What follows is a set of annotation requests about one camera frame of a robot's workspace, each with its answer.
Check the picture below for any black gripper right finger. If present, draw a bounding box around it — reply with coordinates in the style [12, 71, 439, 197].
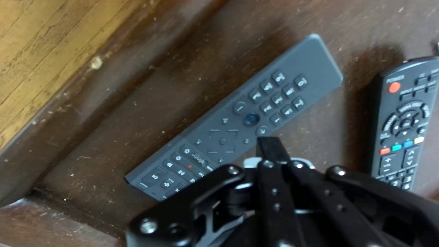
[268, 135, 439, 247]

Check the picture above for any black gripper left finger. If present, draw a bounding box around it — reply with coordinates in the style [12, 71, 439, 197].
[124, 135, 277, 247]

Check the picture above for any grey remote control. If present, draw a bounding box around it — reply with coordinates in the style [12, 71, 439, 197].
[123, 33, 344, 203]

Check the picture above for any black remote control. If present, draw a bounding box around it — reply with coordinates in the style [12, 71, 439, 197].
[368, 54, 439, 192]

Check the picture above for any dark wooden side table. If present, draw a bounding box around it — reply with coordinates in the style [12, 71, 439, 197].
[0, 0, 439, 247]

